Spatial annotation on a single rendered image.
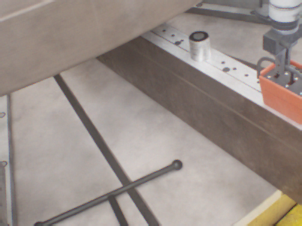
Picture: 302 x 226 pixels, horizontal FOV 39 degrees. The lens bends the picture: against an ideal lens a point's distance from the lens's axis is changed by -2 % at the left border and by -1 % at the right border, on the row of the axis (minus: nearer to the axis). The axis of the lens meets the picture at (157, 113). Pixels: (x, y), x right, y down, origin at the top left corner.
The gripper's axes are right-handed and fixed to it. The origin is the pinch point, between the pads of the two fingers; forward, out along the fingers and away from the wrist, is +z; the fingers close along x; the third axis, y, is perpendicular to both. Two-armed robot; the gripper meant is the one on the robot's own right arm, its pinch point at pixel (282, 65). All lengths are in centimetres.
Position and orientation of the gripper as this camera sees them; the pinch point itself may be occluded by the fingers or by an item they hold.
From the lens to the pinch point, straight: 132.7
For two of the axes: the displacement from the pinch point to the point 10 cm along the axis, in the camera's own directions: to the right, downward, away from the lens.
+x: 7.6, -5.2, 3.9
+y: 6.3, 4.5, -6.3
